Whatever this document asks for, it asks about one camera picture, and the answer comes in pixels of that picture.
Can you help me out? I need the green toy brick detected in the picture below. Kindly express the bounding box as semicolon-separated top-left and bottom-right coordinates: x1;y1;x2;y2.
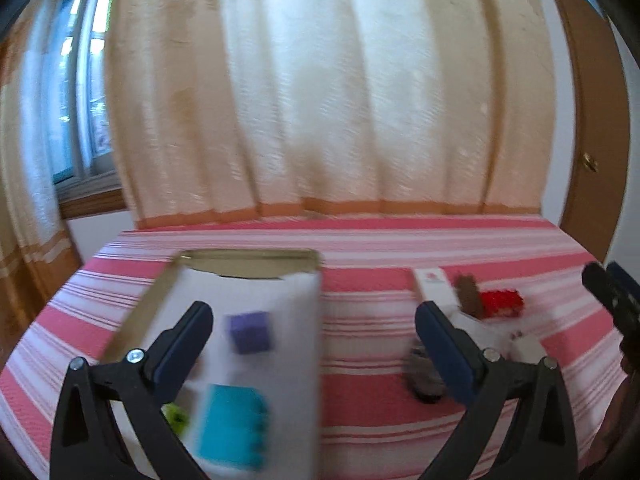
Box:
162;403;191;438

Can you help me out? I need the red toy brick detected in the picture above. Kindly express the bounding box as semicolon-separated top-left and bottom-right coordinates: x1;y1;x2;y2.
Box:
480;289;524;318

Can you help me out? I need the clear plastic box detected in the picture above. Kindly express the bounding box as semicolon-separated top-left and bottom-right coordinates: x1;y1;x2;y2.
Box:
448;311;511;356

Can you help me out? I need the black patterned round object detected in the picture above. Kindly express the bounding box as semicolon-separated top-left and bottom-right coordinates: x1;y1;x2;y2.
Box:
402;339;447;404

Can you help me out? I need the blue toy brick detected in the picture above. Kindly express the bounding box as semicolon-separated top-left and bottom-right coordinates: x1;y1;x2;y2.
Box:
195;385;269;471

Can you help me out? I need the purple toy cube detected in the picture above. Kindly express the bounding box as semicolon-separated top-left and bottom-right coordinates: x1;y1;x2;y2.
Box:
227;311;273;356

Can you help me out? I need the white charger adapter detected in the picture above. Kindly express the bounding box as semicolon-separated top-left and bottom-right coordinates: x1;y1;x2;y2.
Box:
506;333;547;365

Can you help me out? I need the brown wooden door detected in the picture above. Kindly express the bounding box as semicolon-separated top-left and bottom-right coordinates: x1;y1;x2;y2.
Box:
554;0;630;261

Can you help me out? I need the brass door knob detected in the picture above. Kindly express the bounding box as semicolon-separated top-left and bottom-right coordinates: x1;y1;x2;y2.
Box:
582;153;599;174

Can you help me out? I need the brown wooden comb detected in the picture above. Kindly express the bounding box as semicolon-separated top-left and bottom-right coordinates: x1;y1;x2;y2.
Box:
454;274;485;320

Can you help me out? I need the white paper tray liner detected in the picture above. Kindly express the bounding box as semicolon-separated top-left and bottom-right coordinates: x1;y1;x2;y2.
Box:
114;266;321;480

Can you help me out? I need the red striped tablecloth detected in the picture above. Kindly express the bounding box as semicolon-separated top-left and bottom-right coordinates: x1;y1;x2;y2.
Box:
1;216;623;479

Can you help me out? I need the white red small box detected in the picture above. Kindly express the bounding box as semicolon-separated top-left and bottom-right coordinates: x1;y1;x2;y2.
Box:
412;268;460;316

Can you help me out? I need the left side cream curtain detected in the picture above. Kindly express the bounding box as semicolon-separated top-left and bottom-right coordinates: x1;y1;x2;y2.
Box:
1;6;80;361

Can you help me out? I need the gold metal tray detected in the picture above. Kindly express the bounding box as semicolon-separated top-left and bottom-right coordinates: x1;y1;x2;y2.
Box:
96;248;324;480

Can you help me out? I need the cream patterned curtain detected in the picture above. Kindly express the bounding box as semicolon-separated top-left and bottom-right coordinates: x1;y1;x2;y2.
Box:
105;0;555;228

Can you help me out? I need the window with metal frame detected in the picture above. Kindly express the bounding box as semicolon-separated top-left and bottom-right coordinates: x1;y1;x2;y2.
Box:
42;0;119;203

